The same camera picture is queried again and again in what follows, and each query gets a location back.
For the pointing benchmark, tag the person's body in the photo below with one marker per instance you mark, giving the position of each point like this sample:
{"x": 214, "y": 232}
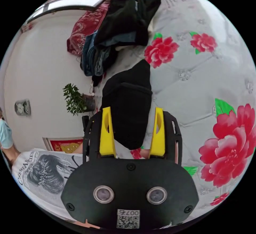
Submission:
{"x": 40, "y": 170}

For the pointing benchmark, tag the pile of clothes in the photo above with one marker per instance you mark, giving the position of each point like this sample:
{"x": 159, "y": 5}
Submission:
{"x": 124, "y": 18}

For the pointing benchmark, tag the red patterned pillow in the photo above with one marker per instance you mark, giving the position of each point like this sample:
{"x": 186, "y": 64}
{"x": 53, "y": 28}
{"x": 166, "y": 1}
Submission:
{"x": 86, "y": 28}

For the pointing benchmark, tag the silver wall clock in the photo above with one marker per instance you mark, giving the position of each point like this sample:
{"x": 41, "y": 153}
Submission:
{"x": 22, "y": 107}

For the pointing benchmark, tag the black long sleeve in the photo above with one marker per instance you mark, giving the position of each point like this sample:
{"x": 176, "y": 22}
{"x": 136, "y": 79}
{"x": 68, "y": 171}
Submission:
{"x": 130, "y": 106}

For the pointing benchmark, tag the window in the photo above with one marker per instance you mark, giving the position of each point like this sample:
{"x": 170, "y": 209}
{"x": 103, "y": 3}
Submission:
{"x": 74, "y": 2}

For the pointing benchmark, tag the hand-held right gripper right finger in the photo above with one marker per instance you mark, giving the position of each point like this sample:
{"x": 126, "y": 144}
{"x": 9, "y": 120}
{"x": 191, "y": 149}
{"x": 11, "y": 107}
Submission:
{"x": 158, "y": 144}

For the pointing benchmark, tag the person's right hand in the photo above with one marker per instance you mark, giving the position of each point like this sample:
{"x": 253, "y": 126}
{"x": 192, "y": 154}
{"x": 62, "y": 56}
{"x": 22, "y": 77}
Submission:
{"x": 144, "y": 153}

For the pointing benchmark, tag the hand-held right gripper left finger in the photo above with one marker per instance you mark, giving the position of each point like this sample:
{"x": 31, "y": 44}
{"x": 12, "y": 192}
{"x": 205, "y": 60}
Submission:
{"x": 105, "y": 140}

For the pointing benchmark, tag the green potted plant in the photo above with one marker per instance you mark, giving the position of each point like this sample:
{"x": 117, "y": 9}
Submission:
{"x": 75, "y": 100}

